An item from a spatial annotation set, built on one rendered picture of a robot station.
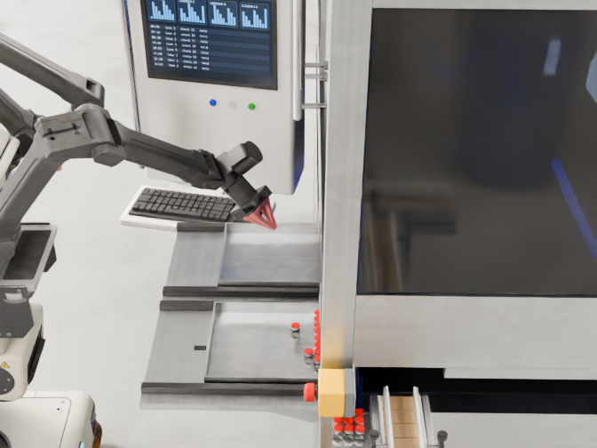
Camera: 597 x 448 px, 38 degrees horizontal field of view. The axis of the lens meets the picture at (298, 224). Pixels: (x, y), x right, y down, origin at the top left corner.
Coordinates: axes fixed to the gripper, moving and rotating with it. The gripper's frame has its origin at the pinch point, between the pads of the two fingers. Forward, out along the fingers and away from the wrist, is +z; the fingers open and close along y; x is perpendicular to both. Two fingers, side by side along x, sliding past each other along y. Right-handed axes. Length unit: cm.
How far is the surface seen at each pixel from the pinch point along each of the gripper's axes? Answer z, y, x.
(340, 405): 27.5, -23.4, 34.1
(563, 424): 70, -38, 5
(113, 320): 19, 157, -21
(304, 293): 20.8, 10.9, -0.4
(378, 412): 37, -22, 28
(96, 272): 4, 180, -40
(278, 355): 21.8, 4.7, 20.7
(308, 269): 20.2, 16.6, -10.4
